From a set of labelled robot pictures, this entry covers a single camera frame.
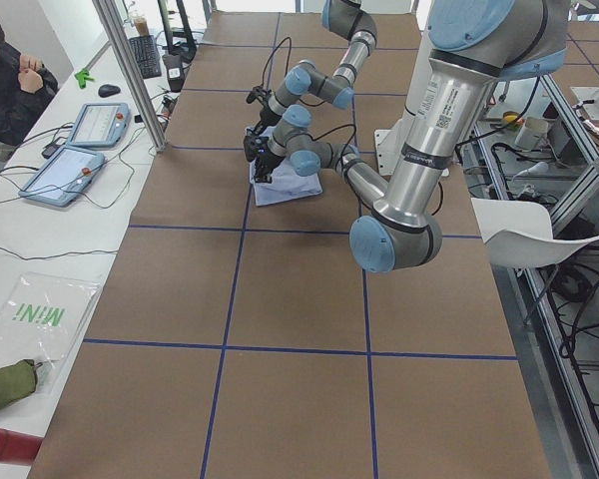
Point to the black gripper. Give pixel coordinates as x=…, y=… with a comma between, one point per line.
x=266, y=158
x=266, y=118

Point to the light blue striped shirt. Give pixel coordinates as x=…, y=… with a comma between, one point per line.
x=286, y=185

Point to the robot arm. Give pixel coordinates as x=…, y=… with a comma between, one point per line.
x=345, y=19
x=468, y=46

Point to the black keyboard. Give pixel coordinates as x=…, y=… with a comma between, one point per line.
x=146, y=54

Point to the iced coffee cup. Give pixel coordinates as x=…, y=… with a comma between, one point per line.
x=141, y=25

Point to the black computer mouse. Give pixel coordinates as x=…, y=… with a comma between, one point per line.
x=108, y=90

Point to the upper blue teach pendant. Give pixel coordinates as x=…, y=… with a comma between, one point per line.
x=99, y=125

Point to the blue teach pendant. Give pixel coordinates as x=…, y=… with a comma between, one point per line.
x=63, y=177
x=99, y=125

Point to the green plastic clamp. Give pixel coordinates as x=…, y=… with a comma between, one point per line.
x=83, y=77

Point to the lower blue teach pendant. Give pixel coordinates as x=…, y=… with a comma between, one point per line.
x=63, y=177

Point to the seated person in black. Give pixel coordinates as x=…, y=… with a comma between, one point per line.
x=27, y=88

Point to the white paper sheet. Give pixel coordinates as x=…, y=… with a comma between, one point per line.
x=520, y=235

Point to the clear plastic MiNi bag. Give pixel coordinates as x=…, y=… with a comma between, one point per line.
x=41, y=320

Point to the green folded cloth pouch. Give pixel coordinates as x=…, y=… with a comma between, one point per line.
x=18, y=381

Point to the red bottle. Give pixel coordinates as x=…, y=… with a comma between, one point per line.
x=18, y=448

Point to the aluminium frame post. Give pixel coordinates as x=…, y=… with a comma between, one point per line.
x=112, y=24

